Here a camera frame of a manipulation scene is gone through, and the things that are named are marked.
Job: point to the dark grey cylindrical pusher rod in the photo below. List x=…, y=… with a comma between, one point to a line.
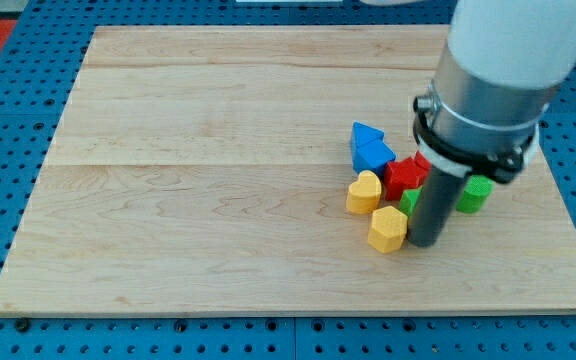
x=438, y=197

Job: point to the yellow hexagon block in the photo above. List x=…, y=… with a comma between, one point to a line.
x=388, y=229

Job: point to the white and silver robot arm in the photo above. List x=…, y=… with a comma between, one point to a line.
x=502, y=63

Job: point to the blue cube block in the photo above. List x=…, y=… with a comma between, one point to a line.
x=372, y=156

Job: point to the green block left of rod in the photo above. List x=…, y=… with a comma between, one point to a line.
x=409, y=200

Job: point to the red block behind rod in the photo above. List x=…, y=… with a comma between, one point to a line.
x=421, y=162

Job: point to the green cylinder block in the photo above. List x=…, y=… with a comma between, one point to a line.
x=475, y=194

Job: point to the red star block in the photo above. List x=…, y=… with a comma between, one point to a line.
x=402, y=175

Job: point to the yellow heart block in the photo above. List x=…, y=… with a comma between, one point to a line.
x=364, y=194

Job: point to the blue triangle block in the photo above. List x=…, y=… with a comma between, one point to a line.
x=362, y=134

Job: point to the light wooden board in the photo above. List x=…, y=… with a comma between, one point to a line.
x=202, y=171

